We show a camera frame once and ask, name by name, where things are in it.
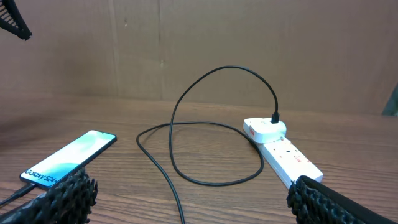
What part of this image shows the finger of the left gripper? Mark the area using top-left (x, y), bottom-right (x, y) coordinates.
top-left (1, 0), bottom-right (32, 40)

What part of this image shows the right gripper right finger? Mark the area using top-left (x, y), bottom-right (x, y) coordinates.
top-left (287, 175), bottom-right (397, 224)

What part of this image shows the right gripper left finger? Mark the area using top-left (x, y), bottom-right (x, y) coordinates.
top-left (1, 169), bottom-right (98, 224)

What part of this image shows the blue Samsung Galaxy smartphone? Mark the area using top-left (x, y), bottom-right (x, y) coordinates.
top-left (20, 130), bottom-right (117, 189)

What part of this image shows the black USB charging cable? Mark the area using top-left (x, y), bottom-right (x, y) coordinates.
top-left (0, 65), bottom-right (280, 224)

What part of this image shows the white charger plug adapter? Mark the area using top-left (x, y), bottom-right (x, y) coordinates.
top-left (248, 118), bottom-right (287, 144)

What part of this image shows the white power strip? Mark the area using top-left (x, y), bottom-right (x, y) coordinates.
top-left (243, 118), bottom-right (323, 188)

